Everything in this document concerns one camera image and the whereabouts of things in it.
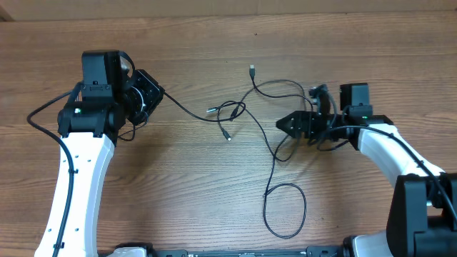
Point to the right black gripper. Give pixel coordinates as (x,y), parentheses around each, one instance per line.
(299,118)

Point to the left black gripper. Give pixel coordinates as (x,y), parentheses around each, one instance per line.
(154,91)

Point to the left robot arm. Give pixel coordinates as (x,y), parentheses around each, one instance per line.
(111,93)

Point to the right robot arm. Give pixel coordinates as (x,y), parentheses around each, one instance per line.
(422,216)

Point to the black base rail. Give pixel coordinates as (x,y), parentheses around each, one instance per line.
(146,249)

